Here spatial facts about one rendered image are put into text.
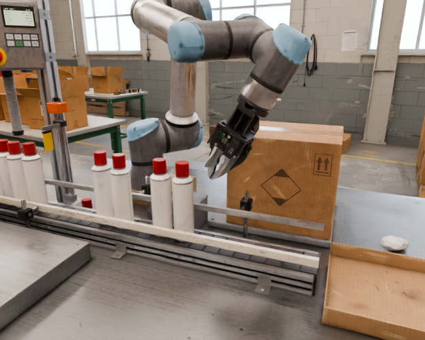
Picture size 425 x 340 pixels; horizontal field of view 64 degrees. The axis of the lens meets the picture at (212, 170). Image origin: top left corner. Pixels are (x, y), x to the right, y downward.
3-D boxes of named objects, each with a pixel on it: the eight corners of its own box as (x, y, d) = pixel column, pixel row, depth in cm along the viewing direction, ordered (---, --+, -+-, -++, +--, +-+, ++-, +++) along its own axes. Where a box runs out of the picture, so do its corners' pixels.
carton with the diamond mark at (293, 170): (225, 222, 103) (227, 134, 95) (246, 193, 125) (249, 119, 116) (330, 240, 93) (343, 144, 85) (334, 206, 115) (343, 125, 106)
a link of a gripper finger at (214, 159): (191, 177, 78) (210, 144, 73) (202, 168, 83) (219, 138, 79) (202, 185, 77) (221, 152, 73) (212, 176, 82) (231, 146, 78)
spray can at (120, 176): (111, 228, 94) (103, 156, 87) (122, 220, 98) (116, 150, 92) (127, 231, 92) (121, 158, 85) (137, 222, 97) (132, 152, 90)
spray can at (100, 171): (93, 223, 96) (84, 152, 90) (105, 215, 101) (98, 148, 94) (108, 226, 95) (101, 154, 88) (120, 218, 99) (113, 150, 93)
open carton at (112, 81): (85, 93, 506) (82, 67, 494) (108, 90, 541) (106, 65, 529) (104, 94, 485) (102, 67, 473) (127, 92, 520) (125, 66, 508)
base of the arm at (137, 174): (121, 187, 124) (116, 161, 121) (148, 175, 136) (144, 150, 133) (153, 193, 117) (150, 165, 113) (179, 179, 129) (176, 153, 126)
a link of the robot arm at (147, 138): (126, 157, 126) (121, 120, 122) (161, 150, 132) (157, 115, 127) (134, 164, 116) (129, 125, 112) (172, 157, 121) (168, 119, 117)
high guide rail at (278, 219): (-12, 174, 115) (-12, 170, 115) (-8, 173, 116) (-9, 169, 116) (323, 231, 78) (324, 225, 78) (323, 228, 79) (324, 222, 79)
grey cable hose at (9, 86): (10, 135, 113) (-3, 69, 107) (19, 133, 116) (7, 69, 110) (17, 136, 112) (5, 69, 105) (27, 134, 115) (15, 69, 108)
